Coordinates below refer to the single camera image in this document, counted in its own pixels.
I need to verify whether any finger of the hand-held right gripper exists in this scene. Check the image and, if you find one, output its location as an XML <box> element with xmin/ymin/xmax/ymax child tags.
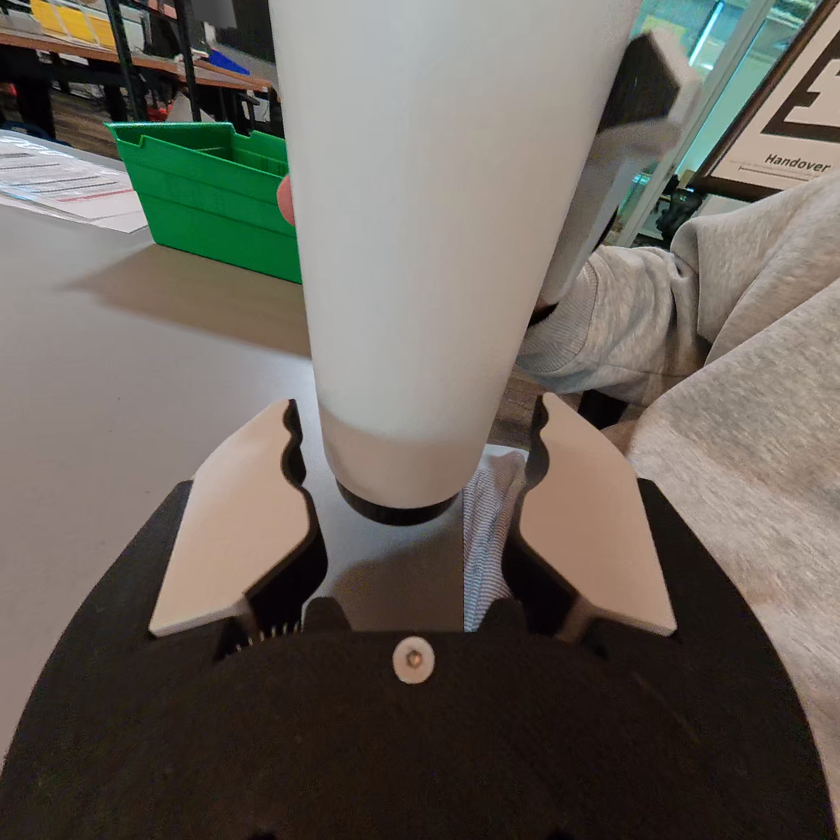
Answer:
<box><xmin>594</xmin><ymin>29</ymin><xmax>702</xmax><ymax>173</ymax></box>

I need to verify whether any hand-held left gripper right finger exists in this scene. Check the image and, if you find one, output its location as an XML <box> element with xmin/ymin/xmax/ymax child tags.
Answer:
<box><xmin>502</xmin><ymin>392</ymin><xmax>678</xmax><ymax>644</ymax></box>

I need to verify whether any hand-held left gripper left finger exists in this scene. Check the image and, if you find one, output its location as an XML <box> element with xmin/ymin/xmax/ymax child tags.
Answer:
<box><xmin>148</xmin><ymin>398</ymin><xmax>329</xmax><ymax>647</ymax></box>

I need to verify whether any white water bottle black lid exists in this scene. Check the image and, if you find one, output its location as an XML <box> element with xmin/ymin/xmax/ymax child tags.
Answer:
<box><xmin>268</xmin><ymin>0</ymin><xmax>644</xmax><ymax>526</ymax></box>

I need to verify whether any green plastic bin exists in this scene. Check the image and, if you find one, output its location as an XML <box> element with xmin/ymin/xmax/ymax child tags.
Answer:
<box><xmin>105</xmin><ymin>121</ymin><xmax>304</xmax><ymax>284</ymax></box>

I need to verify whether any person's right forearm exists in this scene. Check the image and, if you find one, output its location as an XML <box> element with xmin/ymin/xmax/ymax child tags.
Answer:
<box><xmin>515</xmin><ymin>217</ymin><xmax>716</xmax><ymax>404</ymax></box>

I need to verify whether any large black framed marker sign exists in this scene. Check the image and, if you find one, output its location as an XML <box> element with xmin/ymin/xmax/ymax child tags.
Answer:
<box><xmin>692</xmin><ymin>0</ymin><xmax>840</xmax><ymax>201</ymax></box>

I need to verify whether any striped grey cloth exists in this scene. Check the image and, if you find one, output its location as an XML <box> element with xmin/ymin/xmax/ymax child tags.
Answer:
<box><xmin>462</xmin><ymin>449</ymin><xmax>529</xmax><ymax>632</ymax></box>

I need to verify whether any printed paper sheet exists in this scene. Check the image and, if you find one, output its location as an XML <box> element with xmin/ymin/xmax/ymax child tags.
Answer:
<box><xmin>0</xmin><ymin>134</ymin><xmax>149</xmax><ymax>234</ymax></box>

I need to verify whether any wooden table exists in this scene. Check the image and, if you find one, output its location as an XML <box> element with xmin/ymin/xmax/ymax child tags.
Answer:
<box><xmin>0</xmin><ymin>29</ymin><xmax>273</xmax><ymax>93</ymax></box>

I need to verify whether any yellow plastic bin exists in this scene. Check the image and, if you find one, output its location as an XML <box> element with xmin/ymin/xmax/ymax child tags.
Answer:
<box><xmin>29</xmin><ymin>0</ymin><xmax>119</xmax><ymax>48</ymax></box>

